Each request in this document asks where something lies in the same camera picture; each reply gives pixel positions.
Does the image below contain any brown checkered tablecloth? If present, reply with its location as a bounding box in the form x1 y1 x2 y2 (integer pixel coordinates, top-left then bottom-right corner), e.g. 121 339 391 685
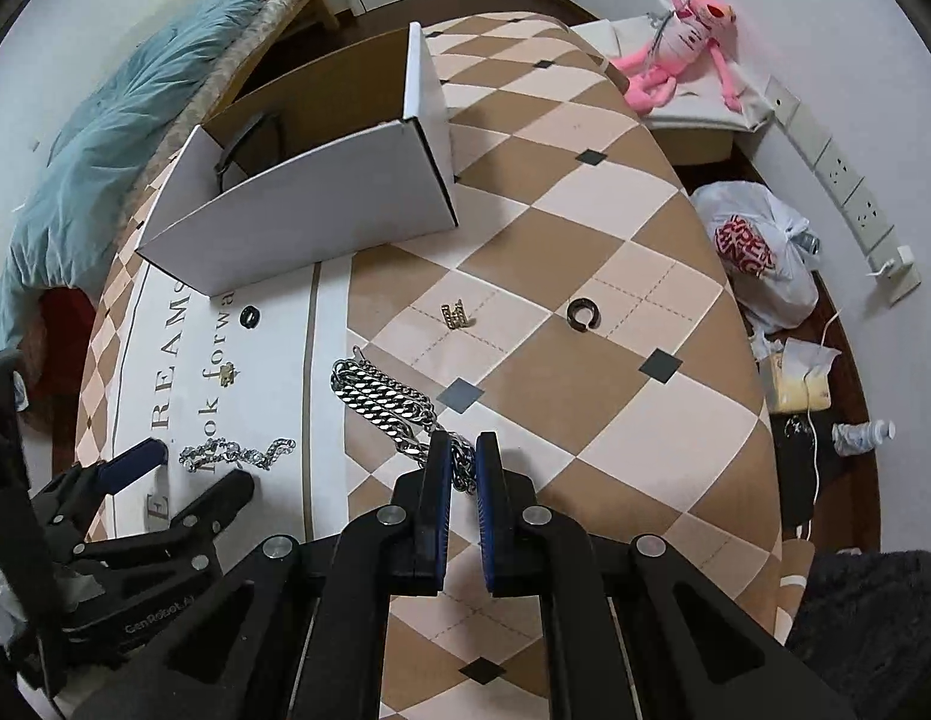
75 11 783 720

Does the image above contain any red cloth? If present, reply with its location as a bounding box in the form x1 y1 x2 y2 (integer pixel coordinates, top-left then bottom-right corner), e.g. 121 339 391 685
36 285 100 422

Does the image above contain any clear plastic bottle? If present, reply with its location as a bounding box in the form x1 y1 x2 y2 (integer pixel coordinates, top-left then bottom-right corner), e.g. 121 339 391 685
832 419 899 458

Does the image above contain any white plastic bag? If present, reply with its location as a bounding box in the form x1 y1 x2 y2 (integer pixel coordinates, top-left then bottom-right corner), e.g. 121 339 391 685
688 181 821 332

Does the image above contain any white cushion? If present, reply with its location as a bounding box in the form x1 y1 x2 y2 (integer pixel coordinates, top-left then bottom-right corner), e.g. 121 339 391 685
570 15 776 134

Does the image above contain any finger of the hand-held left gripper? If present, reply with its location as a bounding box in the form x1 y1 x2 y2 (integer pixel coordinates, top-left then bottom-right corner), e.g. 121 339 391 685
73 472 258 565
28 439 171 522

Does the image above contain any wooden bed frame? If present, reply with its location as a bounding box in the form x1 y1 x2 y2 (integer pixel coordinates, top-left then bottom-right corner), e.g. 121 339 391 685
268 0 340 40

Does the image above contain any dark fuzzy cloth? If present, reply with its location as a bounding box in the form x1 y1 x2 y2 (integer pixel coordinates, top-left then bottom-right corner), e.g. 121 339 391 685
782 548 931 720

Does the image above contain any pink plush toy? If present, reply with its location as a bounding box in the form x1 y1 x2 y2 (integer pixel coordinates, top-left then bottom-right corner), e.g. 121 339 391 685
610 0 746 116

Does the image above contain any black strap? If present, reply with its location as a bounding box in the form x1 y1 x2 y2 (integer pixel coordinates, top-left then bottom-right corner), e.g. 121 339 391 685
213 113 283 193

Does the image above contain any thin silver bracelet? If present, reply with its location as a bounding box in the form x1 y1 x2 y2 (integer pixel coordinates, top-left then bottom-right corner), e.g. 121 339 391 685
178 435 297 475

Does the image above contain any blue blanket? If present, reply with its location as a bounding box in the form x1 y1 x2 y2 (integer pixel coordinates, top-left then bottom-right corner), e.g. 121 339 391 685
0 0 320 355

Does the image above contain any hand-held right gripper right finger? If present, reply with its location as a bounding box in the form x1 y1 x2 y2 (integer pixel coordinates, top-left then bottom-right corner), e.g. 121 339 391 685
474 431 857 720

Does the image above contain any thick silver chain necklace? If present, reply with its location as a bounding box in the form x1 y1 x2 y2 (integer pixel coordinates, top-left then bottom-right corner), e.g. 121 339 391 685
330 349 481 492

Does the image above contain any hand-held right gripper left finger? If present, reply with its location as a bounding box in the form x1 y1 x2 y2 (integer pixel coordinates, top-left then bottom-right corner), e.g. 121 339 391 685
75 431 455 720

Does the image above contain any white charger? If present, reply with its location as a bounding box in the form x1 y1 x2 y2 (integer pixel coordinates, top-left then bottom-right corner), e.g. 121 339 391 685
866 243 923 305

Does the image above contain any white cardboard box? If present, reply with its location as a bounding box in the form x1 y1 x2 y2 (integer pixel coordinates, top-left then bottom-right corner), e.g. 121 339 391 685
135 21 460 295

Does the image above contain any black bag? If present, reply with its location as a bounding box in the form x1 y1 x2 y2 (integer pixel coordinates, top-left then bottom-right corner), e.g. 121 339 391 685
771 412 843 535

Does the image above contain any yellow packet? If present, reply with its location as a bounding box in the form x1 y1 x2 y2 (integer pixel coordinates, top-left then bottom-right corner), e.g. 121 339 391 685
764 337 842 416

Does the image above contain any wall socket strip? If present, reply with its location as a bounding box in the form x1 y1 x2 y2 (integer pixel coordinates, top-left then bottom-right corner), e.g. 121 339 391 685
764 75 899 272

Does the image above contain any white cable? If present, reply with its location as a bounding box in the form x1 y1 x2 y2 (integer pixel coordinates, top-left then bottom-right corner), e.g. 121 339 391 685
797 306 846 542

